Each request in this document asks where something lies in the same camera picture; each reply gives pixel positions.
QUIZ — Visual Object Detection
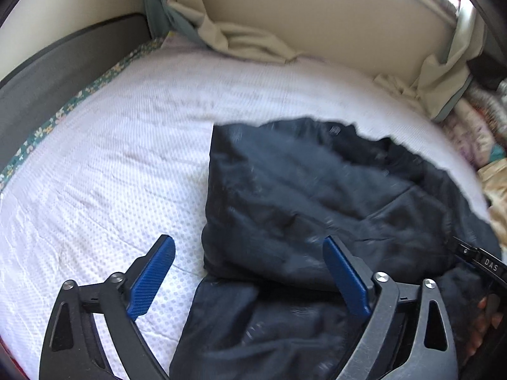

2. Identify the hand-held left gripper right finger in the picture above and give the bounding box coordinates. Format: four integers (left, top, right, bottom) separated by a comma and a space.
322, 235, 460, 380

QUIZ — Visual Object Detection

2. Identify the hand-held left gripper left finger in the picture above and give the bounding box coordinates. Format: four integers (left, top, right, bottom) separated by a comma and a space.
40, 234, 177, 380

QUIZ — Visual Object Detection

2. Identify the black padded jacket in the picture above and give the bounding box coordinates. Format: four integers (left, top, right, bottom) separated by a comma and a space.
170, 116, 504, 380

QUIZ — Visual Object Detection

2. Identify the person's right hand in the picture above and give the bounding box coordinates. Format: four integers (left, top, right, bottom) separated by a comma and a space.
467, 297, 495, 360

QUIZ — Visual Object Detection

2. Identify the bed with white cover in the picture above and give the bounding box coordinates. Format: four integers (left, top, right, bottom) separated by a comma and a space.
0, 34, 492, 380

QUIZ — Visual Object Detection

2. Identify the pile of folded quilts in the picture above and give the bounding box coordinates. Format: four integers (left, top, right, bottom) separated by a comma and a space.
440, 83, 507, 206

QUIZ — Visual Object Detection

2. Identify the black cloth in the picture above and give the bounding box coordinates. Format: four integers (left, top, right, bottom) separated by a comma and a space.
467, 57, 507, 90

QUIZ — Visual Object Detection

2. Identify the green floral bed sheet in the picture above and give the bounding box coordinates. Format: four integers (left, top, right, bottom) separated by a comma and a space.
0, 37, 165, 194

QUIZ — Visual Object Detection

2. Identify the beige curtain green lining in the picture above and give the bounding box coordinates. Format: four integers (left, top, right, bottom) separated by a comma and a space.
143, 0, 302, 64
374, 12, 490, 124

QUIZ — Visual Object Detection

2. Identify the dark grey bed headboard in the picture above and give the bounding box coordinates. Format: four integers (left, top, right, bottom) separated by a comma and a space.
0, 13, 153, 171

